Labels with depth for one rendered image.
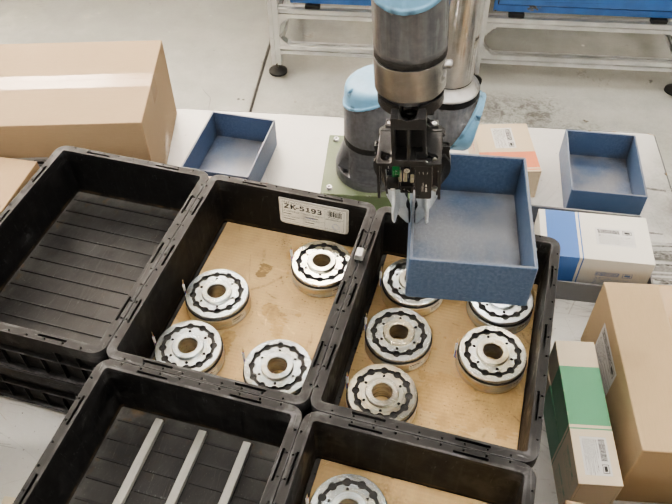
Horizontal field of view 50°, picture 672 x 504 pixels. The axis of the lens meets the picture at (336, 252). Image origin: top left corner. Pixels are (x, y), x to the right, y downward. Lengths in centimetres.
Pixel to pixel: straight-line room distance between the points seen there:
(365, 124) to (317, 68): 184
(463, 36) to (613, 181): 58
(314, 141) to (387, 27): 100
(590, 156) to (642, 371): 70
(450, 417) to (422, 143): 45
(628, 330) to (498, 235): 31
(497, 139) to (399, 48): 92
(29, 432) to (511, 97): 236
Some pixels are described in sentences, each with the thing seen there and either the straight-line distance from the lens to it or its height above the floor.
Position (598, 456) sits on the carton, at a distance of 111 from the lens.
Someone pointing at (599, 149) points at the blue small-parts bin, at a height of 72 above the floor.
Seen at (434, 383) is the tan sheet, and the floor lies 83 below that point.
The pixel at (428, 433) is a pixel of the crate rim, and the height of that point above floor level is 93.
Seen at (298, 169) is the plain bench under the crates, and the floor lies 70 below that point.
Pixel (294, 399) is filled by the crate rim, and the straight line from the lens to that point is 97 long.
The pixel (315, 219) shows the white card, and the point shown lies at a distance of 125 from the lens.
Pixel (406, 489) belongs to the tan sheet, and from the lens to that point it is 103.
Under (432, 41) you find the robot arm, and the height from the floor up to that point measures 139.
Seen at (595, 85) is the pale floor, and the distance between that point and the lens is 328.
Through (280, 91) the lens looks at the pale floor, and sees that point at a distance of 309.
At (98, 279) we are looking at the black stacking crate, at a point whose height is 83.
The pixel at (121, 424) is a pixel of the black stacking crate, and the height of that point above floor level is 83.
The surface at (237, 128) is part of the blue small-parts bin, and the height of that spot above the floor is 73.
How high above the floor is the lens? 176
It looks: 48 degrees down
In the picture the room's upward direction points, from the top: 1 degrees counter-clockwise
